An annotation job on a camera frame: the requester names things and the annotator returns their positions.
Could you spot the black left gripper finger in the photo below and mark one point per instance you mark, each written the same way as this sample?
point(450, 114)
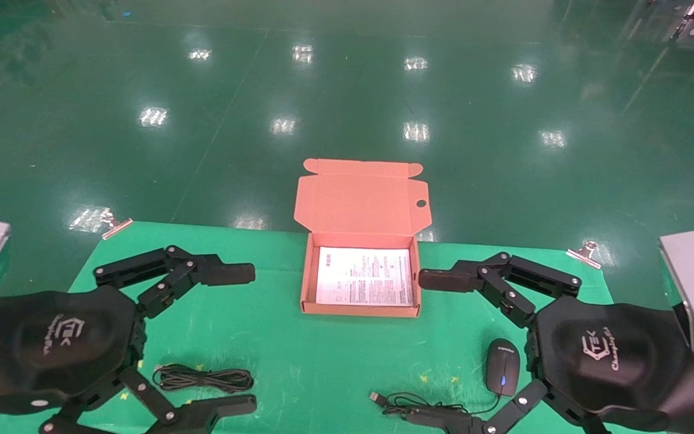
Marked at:
point(220, 411)
point(226, 274)

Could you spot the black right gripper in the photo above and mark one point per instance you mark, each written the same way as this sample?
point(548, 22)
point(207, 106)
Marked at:
point(612, 355)

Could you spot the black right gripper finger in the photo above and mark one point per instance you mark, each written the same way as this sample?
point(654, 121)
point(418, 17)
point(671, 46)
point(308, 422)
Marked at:
point(443, 279)
point(437, 419)

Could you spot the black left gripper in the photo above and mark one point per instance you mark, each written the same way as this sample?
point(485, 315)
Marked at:
point(52, 343)

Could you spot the orange cardboard box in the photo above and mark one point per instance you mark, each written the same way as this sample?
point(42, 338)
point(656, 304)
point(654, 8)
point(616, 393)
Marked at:
point(359, 202)

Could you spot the green table mat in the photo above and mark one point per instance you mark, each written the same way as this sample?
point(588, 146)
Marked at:
point(262, 337)

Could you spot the white printed instruction sheet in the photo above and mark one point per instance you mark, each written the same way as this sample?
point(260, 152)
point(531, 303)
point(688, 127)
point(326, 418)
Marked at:
point(365, 277)

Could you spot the silver binder clip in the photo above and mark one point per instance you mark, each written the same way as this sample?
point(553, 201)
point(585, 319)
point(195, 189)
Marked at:
point(115, 226)
point(585, 254)

